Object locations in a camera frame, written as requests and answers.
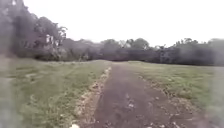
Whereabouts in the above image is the dark dirt path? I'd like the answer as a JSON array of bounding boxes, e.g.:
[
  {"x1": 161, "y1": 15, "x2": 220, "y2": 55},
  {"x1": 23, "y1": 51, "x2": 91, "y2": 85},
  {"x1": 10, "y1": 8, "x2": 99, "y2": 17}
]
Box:
[{"x1": 71, "y1": 61, "x2": 214, "y2": 128}]

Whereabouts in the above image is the green grass field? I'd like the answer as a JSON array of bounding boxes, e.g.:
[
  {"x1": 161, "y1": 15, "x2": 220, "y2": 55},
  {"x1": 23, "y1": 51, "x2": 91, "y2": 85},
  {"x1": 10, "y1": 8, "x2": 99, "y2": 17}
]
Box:
[
  {"x1": 0, "y1": 56, "x2": 113, "y2": 128},
  {"x1": 128, "y1": 60, "x2": 224, "y2": 128}
]

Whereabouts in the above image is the robot's own part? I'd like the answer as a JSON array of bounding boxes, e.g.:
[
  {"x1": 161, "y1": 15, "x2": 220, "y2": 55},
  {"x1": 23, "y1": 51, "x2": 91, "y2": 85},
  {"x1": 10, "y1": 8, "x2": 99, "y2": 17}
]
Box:
[{"x1": 69, "y1": 123, "x2": 81, "y2": 128}]

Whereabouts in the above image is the row of dark trees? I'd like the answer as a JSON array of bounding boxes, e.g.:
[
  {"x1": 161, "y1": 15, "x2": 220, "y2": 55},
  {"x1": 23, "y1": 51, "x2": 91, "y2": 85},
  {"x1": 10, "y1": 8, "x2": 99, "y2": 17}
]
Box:
[{"x1": 0, "y1": 0, "x2": 224, "y2": 67}]

